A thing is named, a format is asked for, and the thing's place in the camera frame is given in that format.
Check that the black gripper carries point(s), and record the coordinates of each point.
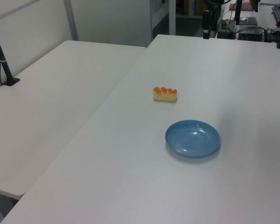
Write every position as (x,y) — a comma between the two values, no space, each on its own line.
(207,19)

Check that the bread with orange topping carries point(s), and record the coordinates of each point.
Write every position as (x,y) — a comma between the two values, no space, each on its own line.
(165,95)

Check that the blue round plate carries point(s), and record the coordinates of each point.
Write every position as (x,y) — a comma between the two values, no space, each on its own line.
(192,139)

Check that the black monitor stand pole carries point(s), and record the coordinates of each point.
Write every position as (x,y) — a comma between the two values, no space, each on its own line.
(238,11)

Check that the black flat laptop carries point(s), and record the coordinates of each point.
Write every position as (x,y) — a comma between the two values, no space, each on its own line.
(248,21)

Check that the black computer box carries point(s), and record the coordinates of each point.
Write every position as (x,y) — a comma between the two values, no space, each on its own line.
(250,34)

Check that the white side table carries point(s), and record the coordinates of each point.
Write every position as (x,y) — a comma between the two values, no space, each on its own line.
(49,105)

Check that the black pole with white tie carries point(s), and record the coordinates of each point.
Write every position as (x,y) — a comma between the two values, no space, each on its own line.
(1,58)

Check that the white frame post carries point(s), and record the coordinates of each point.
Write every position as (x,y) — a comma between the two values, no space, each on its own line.
(172,16)

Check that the grey partition post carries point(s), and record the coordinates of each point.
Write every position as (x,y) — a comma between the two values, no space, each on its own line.
(71,21)

